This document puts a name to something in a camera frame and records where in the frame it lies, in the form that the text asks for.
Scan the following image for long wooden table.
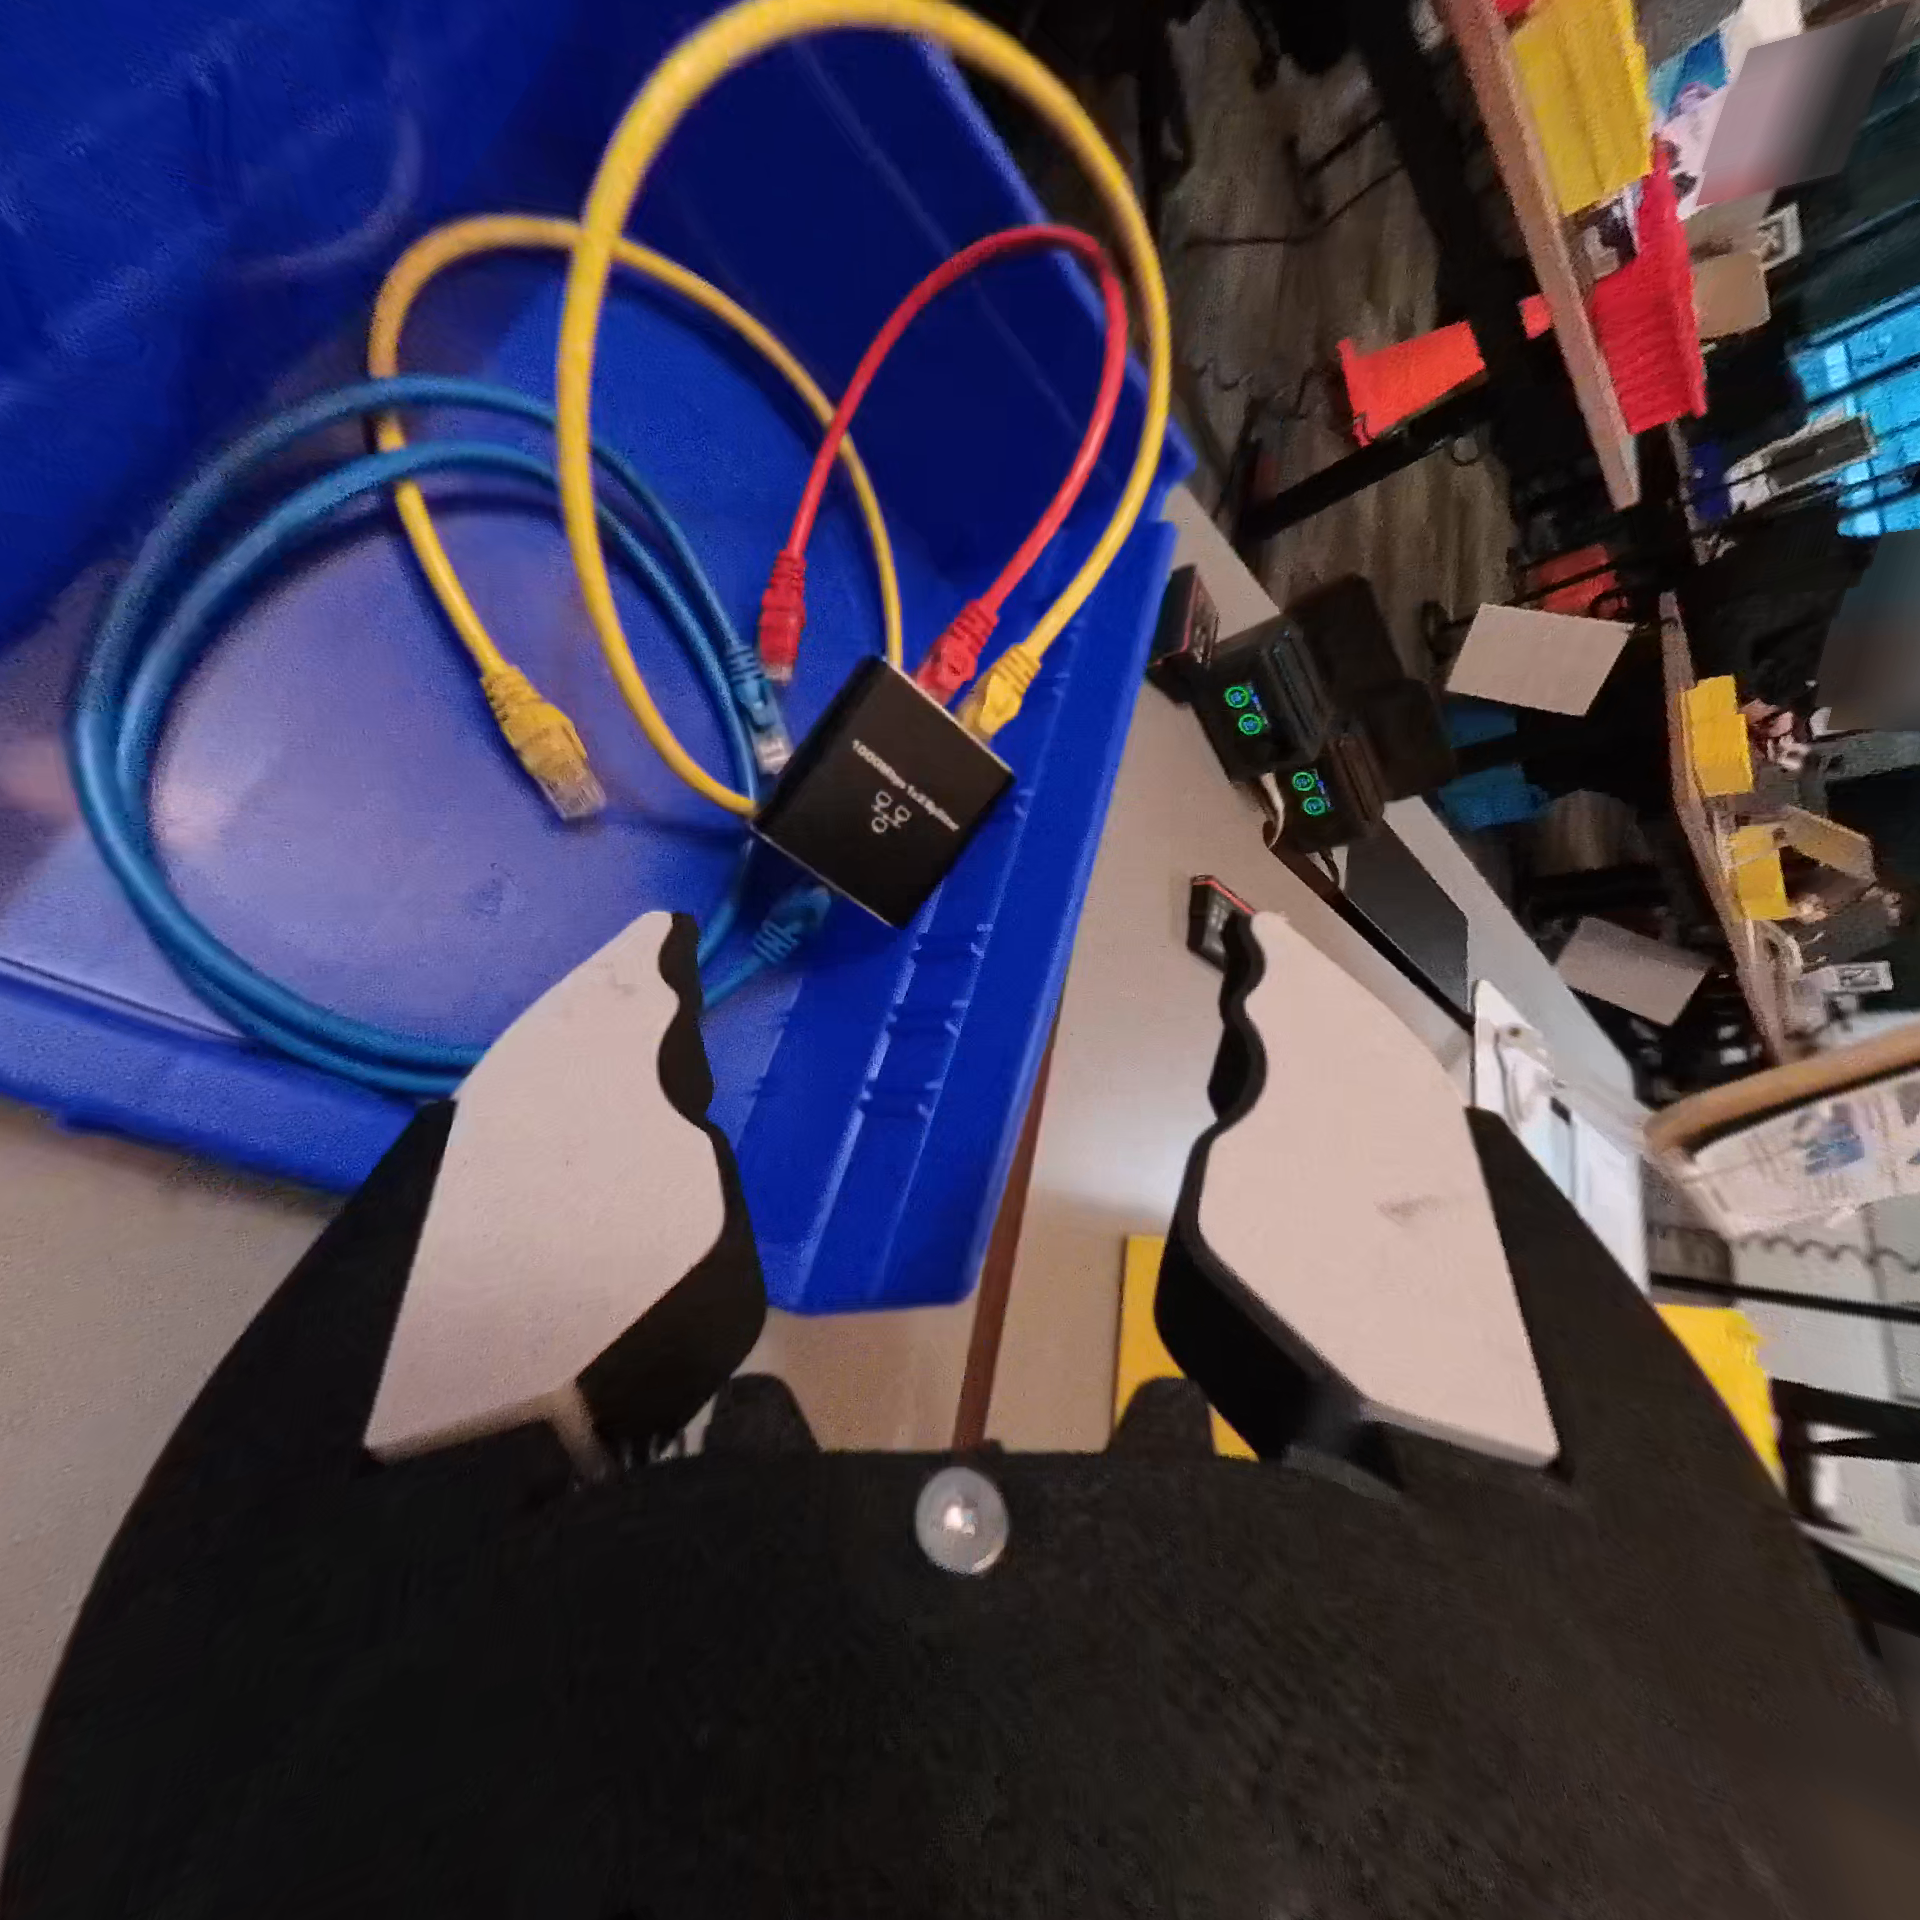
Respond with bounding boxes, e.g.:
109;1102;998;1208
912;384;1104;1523
1658;590;1818;1057

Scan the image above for red plastic bin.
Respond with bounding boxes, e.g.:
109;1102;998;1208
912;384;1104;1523
1522;164;1714;437

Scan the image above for wooden document stand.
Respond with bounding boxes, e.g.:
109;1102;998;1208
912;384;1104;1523
1472;974;1920;1305

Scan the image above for short yellow ethernet cable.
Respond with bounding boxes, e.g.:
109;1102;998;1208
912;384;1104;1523
368;214;908;824

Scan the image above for yellow plastic bin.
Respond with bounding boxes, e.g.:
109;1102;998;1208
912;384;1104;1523
1118;1233;1791;1488

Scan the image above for blue plastic bin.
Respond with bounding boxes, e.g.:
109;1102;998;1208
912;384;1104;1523
0;0;1202;1318

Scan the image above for black ethernet splitter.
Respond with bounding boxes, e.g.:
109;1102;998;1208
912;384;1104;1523
745;654;1019;930

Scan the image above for black charger green lights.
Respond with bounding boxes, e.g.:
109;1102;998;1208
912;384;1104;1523
1208;614;1336;782
1276;719;1389;857

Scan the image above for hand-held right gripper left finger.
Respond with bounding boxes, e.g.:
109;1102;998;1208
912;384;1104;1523
364;910;770;1483

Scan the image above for small black box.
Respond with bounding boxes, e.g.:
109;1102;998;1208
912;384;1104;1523
1148;565;1220;700

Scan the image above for orange red container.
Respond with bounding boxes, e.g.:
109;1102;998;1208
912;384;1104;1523
1335;321;1488;445

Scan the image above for grey desk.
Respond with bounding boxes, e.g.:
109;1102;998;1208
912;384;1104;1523
0;488;1503;1771

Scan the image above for long yellow ethernet cable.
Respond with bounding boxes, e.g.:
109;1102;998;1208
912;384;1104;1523
556;0;1175;817

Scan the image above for red ethernet cable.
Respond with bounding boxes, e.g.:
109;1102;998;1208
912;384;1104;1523
759;225;1130;707

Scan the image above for printed instruction sheets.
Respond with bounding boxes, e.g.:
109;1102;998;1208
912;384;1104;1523
1681;1071;1920;1248

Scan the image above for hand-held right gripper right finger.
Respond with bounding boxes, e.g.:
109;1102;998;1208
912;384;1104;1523
1152;910;1564;1472

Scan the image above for blue ethernet cable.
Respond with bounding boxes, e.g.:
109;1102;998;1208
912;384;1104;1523
69;373;835;1098

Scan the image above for window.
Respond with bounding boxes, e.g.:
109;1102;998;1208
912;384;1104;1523
1787;292;1920;543

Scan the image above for large yellow bin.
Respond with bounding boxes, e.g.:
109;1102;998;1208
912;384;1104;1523
1508;0;1652;212

